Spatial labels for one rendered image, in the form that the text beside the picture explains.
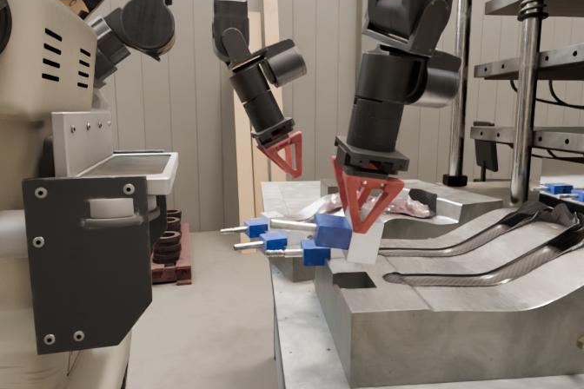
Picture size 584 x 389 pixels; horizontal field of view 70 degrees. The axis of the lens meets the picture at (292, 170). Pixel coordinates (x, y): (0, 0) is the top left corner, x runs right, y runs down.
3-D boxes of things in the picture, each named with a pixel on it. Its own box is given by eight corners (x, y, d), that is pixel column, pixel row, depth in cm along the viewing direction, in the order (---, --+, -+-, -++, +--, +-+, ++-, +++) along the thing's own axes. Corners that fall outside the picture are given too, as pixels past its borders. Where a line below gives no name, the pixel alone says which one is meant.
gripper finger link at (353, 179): (375, 220, 54) (390, 150, 52) (393, 244, 47) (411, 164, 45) (324, 214, 53) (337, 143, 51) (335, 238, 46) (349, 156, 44)
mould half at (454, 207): (292, 283, 74) (292, 222, 72) (249, 241, 98) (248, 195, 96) (500, 247, 93) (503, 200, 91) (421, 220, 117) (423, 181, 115)
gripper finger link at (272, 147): (308, 164, 78) (286, 119, 76) (319, 169, 72) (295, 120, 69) (275, 181, 77) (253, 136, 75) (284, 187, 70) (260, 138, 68)
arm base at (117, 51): (64, 47, 70) (40, 35, 59) (104, 19, 71) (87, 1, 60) (101, 89, 73) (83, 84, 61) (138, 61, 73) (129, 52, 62)
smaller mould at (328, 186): (327, 207, 132) (328, 186, 131) (320, 198, 147) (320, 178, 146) (389, 207, 134) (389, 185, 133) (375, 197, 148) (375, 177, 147)
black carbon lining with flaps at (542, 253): (388, 302, 51) (390, 227, 50) (355, 257, 67) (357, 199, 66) (647, 291, 54) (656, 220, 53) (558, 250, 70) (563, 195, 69)
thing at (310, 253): (265, 277, 61) (265, 240, 60) (265, 265, 66) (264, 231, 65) (355, 274, 62) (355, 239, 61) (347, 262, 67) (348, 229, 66)
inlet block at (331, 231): (268, 253, 49) (274, 210, 48) (267, 234, 54) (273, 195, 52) (374, 265, 50) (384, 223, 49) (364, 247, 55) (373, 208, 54)
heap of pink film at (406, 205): (341, 238, 81) (341, 198, 80) (303, 217, 97) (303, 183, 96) (446, 224, 91) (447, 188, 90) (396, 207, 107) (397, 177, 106)
